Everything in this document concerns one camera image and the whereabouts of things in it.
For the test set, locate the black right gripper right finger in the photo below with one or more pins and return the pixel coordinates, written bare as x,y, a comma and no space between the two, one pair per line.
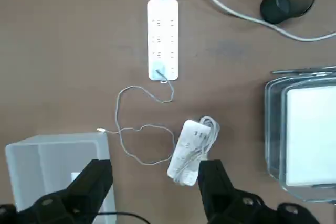
215,190

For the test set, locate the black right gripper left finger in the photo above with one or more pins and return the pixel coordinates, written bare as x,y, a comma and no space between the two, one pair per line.
89,190

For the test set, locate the white Apple phone charger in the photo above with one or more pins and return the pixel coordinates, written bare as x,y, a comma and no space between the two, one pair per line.
158,70

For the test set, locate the large white power strip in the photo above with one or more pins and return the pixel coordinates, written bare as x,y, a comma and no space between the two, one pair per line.
164,40

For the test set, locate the translucent plastic bin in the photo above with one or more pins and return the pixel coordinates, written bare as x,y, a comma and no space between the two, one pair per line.
52,153

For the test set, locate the silver metal mesh tray stack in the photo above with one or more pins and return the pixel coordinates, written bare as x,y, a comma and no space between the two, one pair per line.
274,129

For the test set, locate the white paper on clipboard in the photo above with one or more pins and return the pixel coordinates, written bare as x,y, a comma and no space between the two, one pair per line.
312,134

